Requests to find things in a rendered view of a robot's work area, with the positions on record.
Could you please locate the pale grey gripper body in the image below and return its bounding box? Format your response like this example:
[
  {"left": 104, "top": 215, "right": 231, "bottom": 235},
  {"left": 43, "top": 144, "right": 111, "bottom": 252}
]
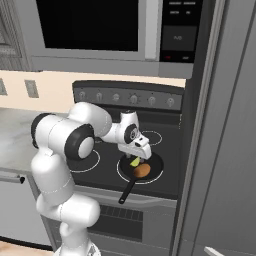
[{"left": 116, "top": 142, "right": 153, "bottom": 161}]

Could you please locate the yellow-green lemon wedge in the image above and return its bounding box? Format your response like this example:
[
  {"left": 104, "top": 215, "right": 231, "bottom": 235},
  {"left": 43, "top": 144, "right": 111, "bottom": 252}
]
[{"left": 129, "top": 156, "right": 142, "bottom": 168}]

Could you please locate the brown potato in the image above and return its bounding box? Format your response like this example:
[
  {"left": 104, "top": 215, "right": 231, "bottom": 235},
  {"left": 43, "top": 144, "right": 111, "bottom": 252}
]
[{"left": 132, "top": 162, "right": 152, "bottom": 178}]

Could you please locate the black frying pan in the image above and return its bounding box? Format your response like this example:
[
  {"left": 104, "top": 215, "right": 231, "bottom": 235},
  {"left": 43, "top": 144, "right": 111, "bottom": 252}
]
[{"left": 117, "top": 151, "right": 165, "bottom": 205}]

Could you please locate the black and grey stove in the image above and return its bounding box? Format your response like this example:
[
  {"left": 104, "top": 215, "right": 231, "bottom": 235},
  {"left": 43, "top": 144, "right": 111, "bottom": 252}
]
[{"left": 43, "top": 79, "right": 186, "bottom": 256}]

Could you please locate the grey oven door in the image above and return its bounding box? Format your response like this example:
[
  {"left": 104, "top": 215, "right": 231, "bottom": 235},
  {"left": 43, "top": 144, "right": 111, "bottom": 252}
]
[{"left": 43, "top": 196, "right": 177, "bottom": 256}]

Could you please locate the grey fridge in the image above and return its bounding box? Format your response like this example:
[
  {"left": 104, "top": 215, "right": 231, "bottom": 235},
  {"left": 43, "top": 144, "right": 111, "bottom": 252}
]
[{"left": 170, "top": 0, "right": 256, "bottom": 256}]

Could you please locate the silver microwave oven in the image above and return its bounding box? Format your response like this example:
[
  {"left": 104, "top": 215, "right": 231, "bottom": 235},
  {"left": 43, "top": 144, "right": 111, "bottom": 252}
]
[{"left": 12, "top": 0, "right": 205, "bottom": 80}]

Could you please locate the grey dishwasher front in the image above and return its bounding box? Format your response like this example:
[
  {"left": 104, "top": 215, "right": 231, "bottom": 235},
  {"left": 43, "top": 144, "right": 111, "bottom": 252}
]
[{"left": 0, "top": 169, "right": 53, "bottom": 248}]

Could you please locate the silver microwave door handle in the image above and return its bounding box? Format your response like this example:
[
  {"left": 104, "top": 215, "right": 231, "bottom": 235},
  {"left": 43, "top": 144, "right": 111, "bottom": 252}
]
[{"left": 144, "top": 0, "right": 164, "bottom": 62}]

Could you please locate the grey wall socket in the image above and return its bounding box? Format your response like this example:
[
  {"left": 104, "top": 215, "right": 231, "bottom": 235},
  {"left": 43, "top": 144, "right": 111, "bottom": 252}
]
[
  {"left": 0, "top": 77, "right": 8, "bottom": 97},
  {"left": 23, "top": 79, "right": 40, "bottom": 99}
]

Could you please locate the silver fridge handle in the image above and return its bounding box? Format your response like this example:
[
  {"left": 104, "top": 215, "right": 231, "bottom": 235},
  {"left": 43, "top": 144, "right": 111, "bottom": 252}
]
[{"left": 203, "top": 246, "right": 225, "bottom": 256}]

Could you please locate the silver dishwasher handle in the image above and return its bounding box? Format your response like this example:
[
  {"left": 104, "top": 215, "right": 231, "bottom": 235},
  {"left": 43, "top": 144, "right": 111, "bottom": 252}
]
[{"left": 0, "top": 171, "right": 26, "bottom": 185}]

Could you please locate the grey wall cupboard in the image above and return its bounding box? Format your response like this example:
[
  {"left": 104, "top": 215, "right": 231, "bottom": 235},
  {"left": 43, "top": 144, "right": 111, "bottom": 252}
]
[{"left": 0, "top": 0, "right": 32, "bottom": 72}]

